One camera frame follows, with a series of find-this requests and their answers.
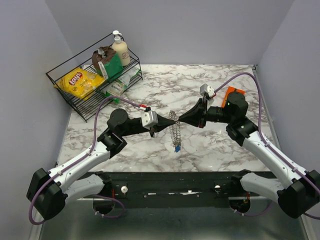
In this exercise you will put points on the blue key tag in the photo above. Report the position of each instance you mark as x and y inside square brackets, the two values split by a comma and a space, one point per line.
[177, 149]

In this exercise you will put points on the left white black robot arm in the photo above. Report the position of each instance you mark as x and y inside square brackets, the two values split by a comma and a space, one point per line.
[49, 191]

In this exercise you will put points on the black wire rack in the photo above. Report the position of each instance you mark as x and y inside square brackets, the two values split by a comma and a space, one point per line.
[86, 109]

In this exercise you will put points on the yellow Lays chips bag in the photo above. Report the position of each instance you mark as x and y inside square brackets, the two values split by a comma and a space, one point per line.
[80, 83]

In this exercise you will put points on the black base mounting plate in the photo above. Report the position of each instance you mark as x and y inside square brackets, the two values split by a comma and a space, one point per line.
[173, 189]

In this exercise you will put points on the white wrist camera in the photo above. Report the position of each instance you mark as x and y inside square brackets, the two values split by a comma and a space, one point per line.
[207, 92]
[148, 117]

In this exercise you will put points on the brown green snack bag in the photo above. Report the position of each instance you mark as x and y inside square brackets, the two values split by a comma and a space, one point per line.
[107, 63]

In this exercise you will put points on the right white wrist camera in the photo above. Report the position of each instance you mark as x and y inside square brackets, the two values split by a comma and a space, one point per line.
[207, 92]

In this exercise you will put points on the white green snack bag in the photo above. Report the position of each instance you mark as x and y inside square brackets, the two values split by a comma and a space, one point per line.
[118, 86]

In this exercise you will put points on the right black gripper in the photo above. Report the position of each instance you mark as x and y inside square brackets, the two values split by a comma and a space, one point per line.
[193, 117]

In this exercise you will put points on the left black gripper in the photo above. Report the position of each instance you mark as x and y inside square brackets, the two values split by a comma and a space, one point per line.
[163, 123]

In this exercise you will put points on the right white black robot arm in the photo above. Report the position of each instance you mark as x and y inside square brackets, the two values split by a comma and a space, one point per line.
[295, 189]

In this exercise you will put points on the cream lotion pump bottle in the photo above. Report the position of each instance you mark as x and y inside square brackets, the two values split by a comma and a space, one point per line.
[121, 48]

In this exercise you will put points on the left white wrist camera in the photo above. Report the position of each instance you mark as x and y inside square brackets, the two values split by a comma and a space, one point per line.
[148, 117]

